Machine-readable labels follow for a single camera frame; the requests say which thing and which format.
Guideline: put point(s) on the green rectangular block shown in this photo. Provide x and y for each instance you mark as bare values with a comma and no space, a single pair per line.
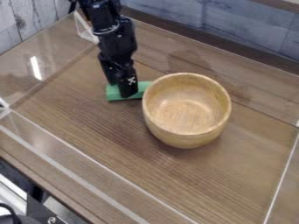
114,94

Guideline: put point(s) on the round wooden bowl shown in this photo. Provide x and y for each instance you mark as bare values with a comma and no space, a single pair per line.
187,108

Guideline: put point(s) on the clear acrylic tray wall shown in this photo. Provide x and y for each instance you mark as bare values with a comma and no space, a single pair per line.
99,158

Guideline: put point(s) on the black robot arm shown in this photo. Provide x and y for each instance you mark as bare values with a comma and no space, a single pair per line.
102,9

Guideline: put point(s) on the clear acrylic corner bracket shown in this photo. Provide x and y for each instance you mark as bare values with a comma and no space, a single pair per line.
84,29

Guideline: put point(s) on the black metal bracket with bolt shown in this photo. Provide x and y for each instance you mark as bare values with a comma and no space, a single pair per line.
39,214

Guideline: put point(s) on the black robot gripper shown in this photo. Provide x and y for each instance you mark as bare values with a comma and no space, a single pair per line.
118,46

